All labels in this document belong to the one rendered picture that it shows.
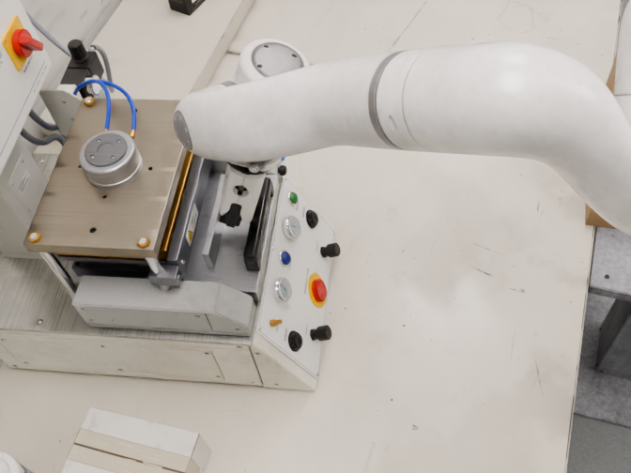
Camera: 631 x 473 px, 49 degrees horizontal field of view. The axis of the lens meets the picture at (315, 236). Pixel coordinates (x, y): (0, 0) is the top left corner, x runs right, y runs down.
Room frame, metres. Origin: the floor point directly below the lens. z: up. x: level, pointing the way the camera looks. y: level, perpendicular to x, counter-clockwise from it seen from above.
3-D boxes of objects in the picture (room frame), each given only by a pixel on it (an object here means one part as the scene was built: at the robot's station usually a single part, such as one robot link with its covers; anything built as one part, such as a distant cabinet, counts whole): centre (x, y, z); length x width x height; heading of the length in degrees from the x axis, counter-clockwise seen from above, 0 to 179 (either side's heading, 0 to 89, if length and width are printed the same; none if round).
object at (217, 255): (0.66, 0.21, 0.97); 0.30 x 0.22 x 0.08; 77
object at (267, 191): (0.63, 0.08, 0.99); 0.15 x 0.02 x 0.04; 167
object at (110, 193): (0.70, 0.29, 1.08); 0.31 x 0.24 x 0.13; 167
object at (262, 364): (0.69, 0.25, 0.84); 0.53 x 0.37 x 0.17; 77
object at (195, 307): (0.52, 0.23, 0.96); 0.25 x 0.05 x 0.07; 77
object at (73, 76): (0.92, 0.34, 1.05); 0.15 x 0.05 x 0.15; 167
